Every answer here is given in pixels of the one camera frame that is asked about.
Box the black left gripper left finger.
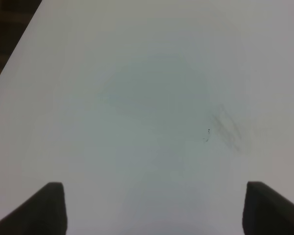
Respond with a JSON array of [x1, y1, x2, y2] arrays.
[[0, 182, 68, 235]]

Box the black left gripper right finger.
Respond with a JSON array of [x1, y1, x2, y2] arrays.
[[242, 182, 294, 235]]

